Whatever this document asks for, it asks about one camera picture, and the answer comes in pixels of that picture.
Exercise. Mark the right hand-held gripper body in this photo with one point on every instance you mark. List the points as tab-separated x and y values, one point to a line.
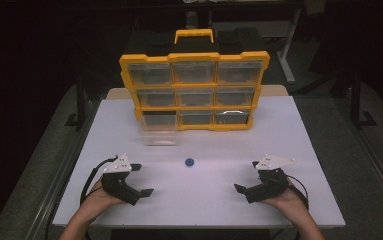
270	186

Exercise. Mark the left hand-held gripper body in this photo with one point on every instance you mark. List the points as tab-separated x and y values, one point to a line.
119	186

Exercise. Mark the clear plastic drawer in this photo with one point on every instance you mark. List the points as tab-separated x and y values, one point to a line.
159	133

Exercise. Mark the small blue round part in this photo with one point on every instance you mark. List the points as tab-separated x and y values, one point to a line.
189	162

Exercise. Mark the person's right hand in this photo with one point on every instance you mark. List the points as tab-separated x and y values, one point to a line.
290	201

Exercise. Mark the person's left hand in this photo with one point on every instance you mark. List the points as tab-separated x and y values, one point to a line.
95	203

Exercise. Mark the yellow drawer organizer cabinet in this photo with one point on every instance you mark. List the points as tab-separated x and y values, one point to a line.
195	84

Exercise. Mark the white desk leg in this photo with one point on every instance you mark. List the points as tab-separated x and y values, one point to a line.
287	50

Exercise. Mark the black metal stand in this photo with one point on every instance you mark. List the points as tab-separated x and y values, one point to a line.
357	100

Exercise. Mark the aluminium frame rail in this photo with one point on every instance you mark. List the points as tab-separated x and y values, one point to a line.
372	156
59	186

